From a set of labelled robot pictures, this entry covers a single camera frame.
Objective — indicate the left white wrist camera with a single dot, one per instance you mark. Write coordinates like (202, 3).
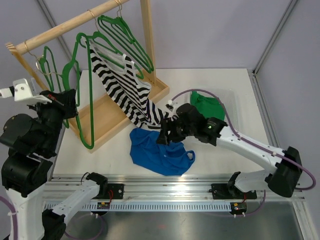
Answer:
(23, 92)

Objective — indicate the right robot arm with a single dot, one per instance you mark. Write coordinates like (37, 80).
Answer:
(280, 173)

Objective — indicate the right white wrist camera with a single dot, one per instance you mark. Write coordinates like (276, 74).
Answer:
(170, 105)

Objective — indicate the empty green hanger rear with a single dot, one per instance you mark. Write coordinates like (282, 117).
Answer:
(123, 26)

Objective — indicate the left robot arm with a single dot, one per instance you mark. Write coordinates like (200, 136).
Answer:
(32, 142)

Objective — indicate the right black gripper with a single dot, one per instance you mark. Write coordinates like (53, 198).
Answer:
(165, 137)

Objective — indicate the black white striped tank top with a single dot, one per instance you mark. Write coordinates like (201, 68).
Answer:
(118, 76)

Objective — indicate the white slotted cable duct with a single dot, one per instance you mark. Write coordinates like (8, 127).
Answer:
(119, 206)

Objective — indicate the blue tank top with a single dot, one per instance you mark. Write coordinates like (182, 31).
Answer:
(166, 160)

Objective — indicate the empty green hanger front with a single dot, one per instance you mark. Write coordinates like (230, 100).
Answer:
(120, 32)

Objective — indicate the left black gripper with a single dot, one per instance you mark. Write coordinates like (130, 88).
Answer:
(65, 100)

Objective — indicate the aluminium mounting rail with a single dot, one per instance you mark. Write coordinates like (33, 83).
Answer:
(143, 188)

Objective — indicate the white plastic basket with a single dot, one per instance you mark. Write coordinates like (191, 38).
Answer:
(228, 98)

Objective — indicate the green hanger of striped top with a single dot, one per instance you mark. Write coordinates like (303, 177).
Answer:
(97, 39)

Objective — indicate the green tank top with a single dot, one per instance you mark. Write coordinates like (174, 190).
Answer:
(207, 106)

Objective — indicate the wooden clothes rack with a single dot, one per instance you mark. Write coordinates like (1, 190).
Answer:
(101, 119)

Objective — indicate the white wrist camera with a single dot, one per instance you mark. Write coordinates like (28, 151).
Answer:
(170, 105)
(23, 92)

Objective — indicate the empty green hanger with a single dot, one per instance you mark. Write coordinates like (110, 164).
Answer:
(123, 26)
(120, 32)

